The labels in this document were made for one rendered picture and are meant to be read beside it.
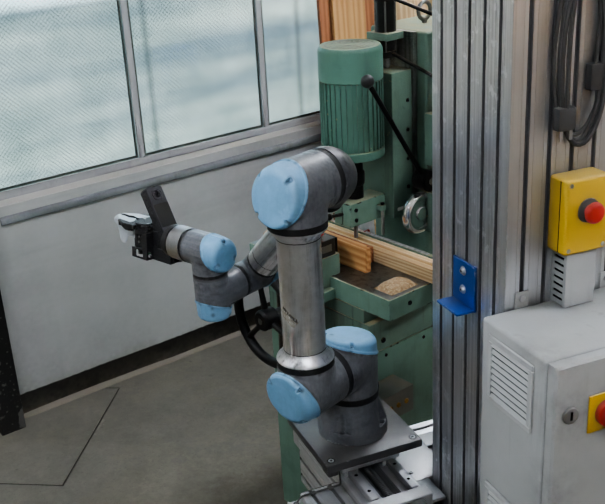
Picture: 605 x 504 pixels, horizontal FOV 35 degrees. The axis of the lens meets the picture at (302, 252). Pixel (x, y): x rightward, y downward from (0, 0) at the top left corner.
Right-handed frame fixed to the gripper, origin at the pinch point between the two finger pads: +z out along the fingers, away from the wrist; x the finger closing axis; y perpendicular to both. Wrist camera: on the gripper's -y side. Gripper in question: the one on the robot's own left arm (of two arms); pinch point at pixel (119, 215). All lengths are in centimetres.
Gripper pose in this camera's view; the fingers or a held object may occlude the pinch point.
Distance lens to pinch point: 225.1
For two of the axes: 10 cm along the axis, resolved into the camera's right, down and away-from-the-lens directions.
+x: 6.7, -2.1, 7.1
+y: -0.1, 9.6, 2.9
